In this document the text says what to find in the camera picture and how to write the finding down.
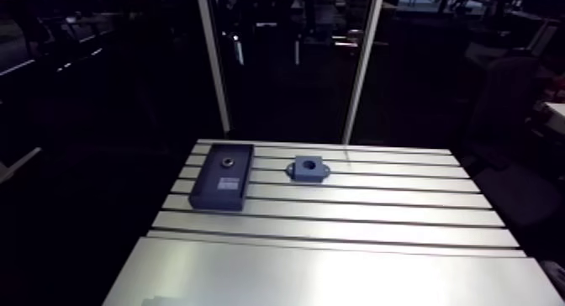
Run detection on dark blue-grey housing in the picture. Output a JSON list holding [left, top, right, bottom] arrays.
[[286, 155, 331, 183]]

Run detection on dark blue-grey tray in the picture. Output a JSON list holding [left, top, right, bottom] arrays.
[[188, 142, 256, 212]]

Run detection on pale aluminium post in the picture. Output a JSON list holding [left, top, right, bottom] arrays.
[[341, 0, 386, 145], [196, 0, 232, 136]]

